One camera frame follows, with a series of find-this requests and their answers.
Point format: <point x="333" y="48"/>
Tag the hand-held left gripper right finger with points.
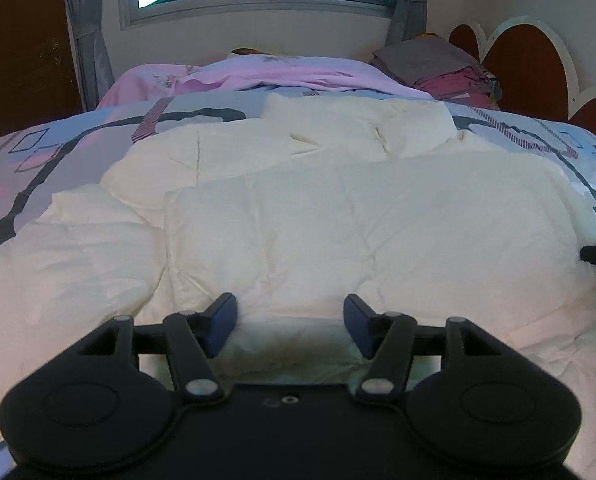
<point x="355" y="321"/>

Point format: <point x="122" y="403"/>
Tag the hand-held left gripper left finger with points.
<point x="224" y="321"/>

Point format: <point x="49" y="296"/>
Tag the heart-shaped brown headboard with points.
<point x="522" y="60"/>

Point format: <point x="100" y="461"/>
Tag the pink folded cloths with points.
<point x="457" y="85"/>

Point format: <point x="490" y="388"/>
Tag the patterned bed sheet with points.
<point x="53" y="160"/>

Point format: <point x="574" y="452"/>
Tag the pink floral blanket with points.
<point x="278" y="72"/>

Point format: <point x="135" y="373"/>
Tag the yellow brown pillow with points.
<point x="248" y="52"/>

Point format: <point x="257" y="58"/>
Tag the grey pillow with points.
<point x="412" y="57"/>

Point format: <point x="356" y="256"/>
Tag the yellow orange cloth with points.
<point x="430" y="36"/>

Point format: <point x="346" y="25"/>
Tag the grey curtain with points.
<point x="85" y="35"/>
<point x="407" y="0"/>

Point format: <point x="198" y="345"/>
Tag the brown wooden door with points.
<point x="23" y="45"/>

